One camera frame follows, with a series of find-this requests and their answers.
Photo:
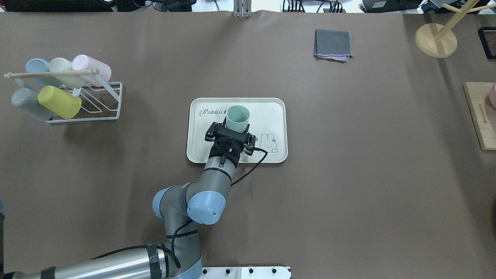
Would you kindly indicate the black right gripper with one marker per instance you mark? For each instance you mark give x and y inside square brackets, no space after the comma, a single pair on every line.
[210,132]

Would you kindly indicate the green cup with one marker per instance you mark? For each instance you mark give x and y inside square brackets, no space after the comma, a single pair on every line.
[237,118]

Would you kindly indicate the cream rabbit print tray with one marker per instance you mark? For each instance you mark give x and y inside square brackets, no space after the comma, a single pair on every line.
[267,122]

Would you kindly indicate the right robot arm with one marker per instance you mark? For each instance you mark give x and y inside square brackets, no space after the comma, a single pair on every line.
[182,208]

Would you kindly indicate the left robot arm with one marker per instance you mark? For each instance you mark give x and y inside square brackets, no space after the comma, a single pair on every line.
[2,211]

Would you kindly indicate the yellow cup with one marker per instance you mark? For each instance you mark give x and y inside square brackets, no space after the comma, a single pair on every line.
[59,102]

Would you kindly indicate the light blue cup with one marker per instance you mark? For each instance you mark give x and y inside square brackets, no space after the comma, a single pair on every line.
[40,65]

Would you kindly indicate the grey cup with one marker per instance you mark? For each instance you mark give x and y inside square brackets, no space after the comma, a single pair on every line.
[26,100]

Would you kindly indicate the black glass rack tray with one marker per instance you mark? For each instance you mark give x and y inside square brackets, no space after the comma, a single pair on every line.
[487,37]

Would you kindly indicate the folded grey cloth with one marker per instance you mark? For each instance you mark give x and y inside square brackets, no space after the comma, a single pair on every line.
[333,45]

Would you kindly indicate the wooden mug tree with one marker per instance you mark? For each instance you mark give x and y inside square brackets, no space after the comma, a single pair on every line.
[438,41]

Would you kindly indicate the wooden cutting board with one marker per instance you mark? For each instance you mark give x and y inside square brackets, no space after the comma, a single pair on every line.
[482,113]

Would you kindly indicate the pink ice bowl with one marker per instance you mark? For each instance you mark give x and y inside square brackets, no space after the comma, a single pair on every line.
[492,95]

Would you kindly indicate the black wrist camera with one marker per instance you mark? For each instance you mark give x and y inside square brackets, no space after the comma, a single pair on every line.
[248,149]

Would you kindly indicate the aluminium frame post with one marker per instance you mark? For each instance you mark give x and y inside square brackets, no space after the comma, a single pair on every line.
[242,8]

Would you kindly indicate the white wire cup rack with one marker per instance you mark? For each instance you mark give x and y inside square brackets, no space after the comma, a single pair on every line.
[98,102]

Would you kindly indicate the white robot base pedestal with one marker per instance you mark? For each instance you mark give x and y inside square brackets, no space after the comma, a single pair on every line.
[247,272]

